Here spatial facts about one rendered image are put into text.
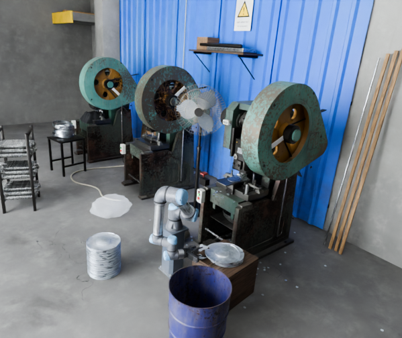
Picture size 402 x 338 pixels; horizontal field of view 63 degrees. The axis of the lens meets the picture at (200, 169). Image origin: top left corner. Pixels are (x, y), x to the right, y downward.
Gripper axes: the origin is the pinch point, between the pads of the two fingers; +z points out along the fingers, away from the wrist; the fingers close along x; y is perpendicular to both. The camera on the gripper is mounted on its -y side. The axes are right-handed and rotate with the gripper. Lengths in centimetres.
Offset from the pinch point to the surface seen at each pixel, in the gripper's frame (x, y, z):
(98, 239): 14, 57, -80
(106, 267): 32, 39, -74
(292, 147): -80, 28, 84
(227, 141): -74, 69, 39
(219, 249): 0.0, 2.6, 11.4
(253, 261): 4.0, -13.5, 35.5
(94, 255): 19, 42, -84
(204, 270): -3.1, -25.3, -12.9
